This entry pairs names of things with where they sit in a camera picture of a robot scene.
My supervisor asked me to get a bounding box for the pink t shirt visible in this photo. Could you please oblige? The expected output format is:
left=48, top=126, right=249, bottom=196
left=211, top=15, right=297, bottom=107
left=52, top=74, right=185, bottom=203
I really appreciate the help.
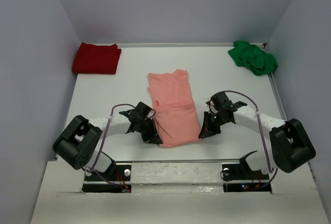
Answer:
left=148, top=69, right=201, bottom=148

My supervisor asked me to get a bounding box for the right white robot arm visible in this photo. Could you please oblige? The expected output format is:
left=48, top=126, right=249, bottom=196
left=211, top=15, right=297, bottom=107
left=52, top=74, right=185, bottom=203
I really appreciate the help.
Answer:
left=199, top=91, right=316, bottom=176

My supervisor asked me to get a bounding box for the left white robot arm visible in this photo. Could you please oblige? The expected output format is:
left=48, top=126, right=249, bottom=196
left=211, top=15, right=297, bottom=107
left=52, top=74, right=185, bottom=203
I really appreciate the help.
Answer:
left=52, top=101, right=163, bottom=182

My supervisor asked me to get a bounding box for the crumpled green t shirt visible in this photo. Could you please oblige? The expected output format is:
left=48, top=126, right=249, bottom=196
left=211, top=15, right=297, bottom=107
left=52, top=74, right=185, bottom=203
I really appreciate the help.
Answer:
left=228, top=40, right=278, bottom=76

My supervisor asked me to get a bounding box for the folded red t shirt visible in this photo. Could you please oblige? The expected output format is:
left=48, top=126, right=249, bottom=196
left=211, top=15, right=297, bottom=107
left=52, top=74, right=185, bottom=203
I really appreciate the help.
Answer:
left=72, top=42, right=122, bottom=74

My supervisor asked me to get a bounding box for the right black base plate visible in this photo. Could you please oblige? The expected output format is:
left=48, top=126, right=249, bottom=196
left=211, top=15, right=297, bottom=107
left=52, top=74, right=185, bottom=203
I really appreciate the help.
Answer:
left=220, top=163, right=272, bottom=193

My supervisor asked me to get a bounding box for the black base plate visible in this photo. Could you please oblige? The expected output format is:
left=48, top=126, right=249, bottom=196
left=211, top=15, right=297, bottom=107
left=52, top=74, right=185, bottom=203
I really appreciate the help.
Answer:
left=220, top=163, right=272, bottom=193
left=82, top=163, right=132, bottom=193

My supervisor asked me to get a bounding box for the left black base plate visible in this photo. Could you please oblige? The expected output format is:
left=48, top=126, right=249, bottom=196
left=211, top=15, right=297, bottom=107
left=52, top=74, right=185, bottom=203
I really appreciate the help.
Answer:
left=82, top=163, right=132, bottom=193

